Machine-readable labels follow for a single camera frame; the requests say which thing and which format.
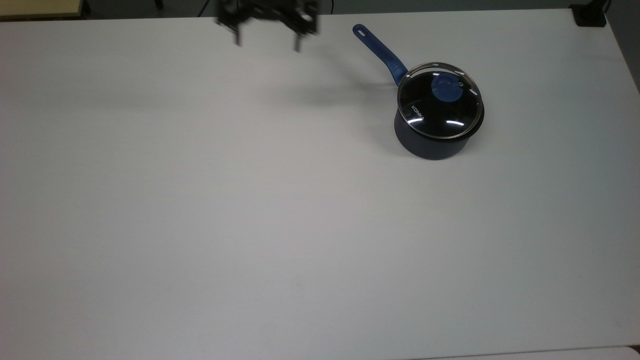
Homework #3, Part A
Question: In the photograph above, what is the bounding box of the yellow wooden table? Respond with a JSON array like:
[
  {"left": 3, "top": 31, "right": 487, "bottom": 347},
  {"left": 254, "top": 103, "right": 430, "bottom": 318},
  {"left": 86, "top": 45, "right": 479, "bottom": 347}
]
[{"left": 0, "top": 0, "right": 85, "bottom": 22}]

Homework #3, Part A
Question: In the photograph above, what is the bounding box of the black table clamp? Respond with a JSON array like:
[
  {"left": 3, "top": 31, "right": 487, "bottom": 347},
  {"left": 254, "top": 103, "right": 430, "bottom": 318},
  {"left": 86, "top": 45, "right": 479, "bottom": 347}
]
[{"left": 570, "top": 3, "right": 609, "bottom": 29}]

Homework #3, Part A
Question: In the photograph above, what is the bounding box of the glass lid with blue knob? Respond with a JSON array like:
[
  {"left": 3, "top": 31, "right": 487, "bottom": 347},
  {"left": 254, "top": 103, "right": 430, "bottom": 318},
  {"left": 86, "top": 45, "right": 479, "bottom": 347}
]
[{"left": 396, "top": 61, "right": 484, "bottom": 140}]

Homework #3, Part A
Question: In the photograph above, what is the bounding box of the dark saucepan with blue handle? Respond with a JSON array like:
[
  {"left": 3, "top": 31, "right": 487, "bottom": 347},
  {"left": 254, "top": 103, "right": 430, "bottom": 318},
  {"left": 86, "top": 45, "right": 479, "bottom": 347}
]
[{"left": 352, "top": 23, "right": 486, "bottom": 162}]

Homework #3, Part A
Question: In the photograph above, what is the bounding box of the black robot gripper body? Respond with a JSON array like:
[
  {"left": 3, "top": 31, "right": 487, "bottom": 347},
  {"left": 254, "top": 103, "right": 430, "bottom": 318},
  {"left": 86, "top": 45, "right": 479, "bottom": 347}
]
[{"left": 215, "top": 0, "right": 321, "bottom": 37}]

